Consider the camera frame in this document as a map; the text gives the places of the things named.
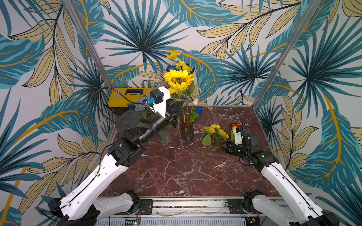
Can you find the yellow sunflower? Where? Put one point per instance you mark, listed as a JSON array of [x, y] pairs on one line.
[[207, 139], [219, 137]]

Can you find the yellow marigold flower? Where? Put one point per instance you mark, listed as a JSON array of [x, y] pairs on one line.
[[215, 126]]

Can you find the orange handled pliers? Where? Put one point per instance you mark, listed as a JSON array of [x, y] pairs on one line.
[[239, 125]]

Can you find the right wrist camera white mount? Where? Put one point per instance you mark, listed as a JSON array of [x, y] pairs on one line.
[[238, 138]]

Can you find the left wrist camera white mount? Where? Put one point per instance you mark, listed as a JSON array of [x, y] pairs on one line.
[[158, 101]]

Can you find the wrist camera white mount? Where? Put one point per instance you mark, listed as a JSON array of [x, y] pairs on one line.
[[158, 101], [238, 138]]

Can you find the yellow black toolbox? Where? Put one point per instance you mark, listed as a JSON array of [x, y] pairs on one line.
[[124, 99]]

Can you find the tall sunflower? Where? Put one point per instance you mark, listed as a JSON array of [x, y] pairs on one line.
[[179, 83]]

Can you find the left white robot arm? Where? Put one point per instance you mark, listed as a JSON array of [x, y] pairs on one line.
[[81, 207]]

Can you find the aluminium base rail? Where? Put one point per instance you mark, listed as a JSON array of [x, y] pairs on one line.
[[186, 211]]

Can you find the tall mixed flower bouquet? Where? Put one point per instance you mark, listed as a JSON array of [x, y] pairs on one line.
[[191, 110]]

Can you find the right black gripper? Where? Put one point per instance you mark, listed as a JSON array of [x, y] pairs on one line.
[[230, 147]]

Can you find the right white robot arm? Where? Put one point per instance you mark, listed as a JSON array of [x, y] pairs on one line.
[[302, 210]]

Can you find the dark tinted glass vase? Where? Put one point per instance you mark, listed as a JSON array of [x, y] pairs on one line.
[[186, 131]]

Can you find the grey blue rose bunch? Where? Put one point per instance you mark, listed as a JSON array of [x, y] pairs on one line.
[[143, 107]]

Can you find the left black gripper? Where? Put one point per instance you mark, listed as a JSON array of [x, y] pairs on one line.
[[171, 115]]

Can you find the clear glass vase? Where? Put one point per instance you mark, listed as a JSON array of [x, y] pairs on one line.
[[165, 136]]

